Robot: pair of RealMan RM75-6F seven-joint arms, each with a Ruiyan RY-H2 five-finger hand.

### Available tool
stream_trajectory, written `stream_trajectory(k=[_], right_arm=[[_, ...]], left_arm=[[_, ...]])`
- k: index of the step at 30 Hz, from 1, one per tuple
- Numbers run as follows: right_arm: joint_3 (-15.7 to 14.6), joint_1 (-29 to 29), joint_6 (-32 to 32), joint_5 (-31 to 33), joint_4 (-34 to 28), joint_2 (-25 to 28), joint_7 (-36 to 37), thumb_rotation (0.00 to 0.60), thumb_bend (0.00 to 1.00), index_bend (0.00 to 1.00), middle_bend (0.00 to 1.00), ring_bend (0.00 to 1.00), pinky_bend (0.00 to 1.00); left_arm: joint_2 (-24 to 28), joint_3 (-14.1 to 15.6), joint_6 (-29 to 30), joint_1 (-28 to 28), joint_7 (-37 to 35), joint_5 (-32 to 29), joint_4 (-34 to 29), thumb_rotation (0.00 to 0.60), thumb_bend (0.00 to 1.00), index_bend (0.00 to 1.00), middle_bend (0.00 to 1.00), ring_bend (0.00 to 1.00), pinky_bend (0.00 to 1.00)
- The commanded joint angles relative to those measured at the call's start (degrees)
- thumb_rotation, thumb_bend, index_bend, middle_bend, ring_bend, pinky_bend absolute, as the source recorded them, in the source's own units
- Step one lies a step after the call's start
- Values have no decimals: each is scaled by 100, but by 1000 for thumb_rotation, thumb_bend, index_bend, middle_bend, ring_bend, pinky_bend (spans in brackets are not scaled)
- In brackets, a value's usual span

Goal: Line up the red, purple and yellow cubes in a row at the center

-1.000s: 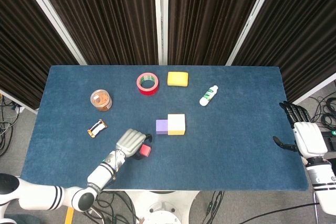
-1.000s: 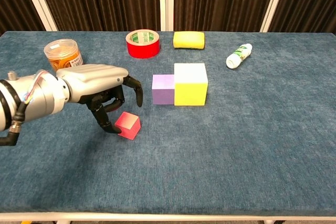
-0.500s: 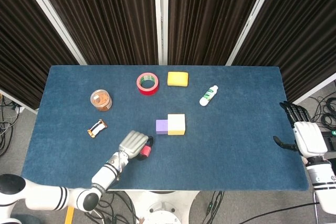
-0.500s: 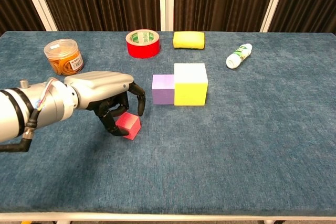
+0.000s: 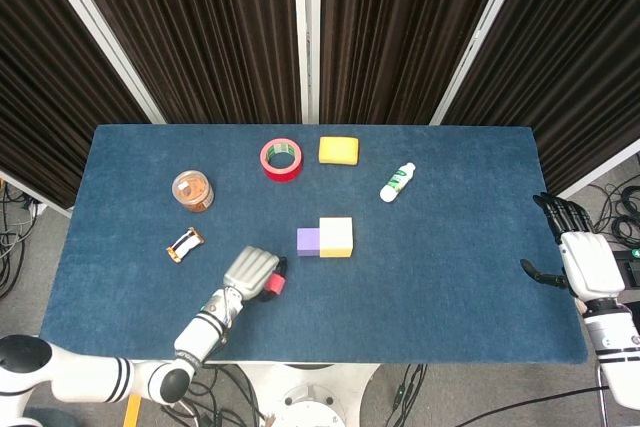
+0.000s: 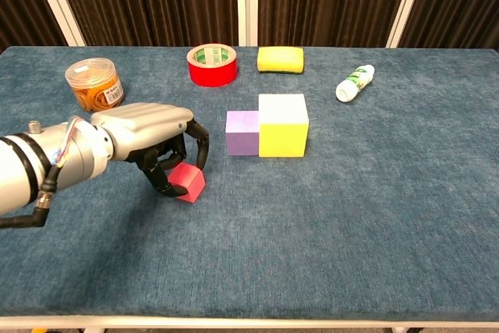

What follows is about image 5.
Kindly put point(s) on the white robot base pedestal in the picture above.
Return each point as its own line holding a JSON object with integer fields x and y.
{"x": 310, "y": 397}

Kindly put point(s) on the small red cube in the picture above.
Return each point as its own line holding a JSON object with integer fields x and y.
{"x": 276, "y": 285}

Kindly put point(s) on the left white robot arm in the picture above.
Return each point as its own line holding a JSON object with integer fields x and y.
{"x": 200, "y": 337}

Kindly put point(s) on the medium purple cube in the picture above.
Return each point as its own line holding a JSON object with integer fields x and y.
{"x": 307, "y": 242}

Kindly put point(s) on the blue fabric table cover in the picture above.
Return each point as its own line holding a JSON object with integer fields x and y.
{"x": 425, "y": 307}

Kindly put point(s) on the yellow floor tape strip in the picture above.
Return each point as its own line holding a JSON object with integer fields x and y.
{"x": 132, "y": 412}

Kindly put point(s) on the white bottle green label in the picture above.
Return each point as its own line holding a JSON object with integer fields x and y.
{"x": 397, "y": 182}

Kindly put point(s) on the yellow sponge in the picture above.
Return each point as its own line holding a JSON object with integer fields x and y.
{"x": 339, "y": 151}

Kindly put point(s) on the red tape roll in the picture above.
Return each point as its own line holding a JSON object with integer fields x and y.
{"x": 280, "y": 176}

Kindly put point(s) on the white table frame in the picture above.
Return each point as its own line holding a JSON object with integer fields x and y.
{"x": 260, "y": 363}

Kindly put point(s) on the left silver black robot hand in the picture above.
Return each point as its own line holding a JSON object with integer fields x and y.
{"x": 247, "y": 272}

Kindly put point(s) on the clear jar of rubber bands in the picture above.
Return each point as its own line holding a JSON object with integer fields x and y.
{"x": 192, "y": 192}

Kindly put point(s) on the dark pleated partition panel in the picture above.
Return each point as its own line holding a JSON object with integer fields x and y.
{"x": 50, "y": 97}
{"x": 200, "y": 37}
{"x": 400, "y": 37}
{"x": 575, "y": 72}

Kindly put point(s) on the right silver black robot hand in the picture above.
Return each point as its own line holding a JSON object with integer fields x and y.
{"x": 590, "y": 262}

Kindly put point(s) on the large yellow cube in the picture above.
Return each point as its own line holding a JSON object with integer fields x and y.
{"x": 335, "y": 234}

